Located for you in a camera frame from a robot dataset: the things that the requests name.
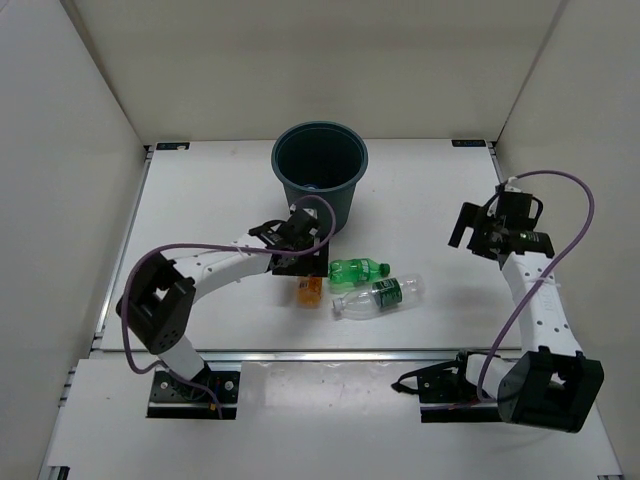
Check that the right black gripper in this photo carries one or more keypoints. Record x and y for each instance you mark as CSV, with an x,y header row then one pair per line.
x,y
476,217

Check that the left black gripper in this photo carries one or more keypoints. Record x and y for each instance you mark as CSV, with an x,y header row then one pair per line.
x,y
314,265

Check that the orange juice bottle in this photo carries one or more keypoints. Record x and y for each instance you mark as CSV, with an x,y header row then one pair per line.
x,y
309,291

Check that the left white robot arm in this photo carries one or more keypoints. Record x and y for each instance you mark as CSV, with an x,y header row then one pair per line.
x,y
166,282

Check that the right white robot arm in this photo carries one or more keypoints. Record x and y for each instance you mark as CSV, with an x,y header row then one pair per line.
x,y
553,385

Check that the dark green plastic bin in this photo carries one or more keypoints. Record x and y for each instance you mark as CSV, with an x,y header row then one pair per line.
x,y
327,154

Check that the green soda bottle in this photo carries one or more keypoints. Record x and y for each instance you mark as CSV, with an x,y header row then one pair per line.
x,y
356,272

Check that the right black table label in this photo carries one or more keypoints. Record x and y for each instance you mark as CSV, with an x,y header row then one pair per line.
x,y
468,143

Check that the black table label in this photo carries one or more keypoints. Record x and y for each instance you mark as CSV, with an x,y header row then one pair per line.
x,y
172,146
468,143

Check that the green label clear bottle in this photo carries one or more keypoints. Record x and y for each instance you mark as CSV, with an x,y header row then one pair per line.
x,y
380,298

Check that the left black table label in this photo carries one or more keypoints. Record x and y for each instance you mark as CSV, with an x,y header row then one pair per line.
x,y
172,146

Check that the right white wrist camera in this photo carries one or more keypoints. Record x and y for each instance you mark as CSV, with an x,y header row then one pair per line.
x,y
508,185

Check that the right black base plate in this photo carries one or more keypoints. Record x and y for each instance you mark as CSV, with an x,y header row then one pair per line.
x,y
445,397

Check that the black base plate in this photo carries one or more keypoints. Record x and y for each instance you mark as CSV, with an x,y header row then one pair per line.
x,y
445,397
170,399

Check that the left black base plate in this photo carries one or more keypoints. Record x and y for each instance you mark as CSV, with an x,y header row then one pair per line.
x,y
170,399

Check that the aluminium table rail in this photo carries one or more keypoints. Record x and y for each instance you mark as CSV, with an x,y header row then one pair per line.
x,y
329,356

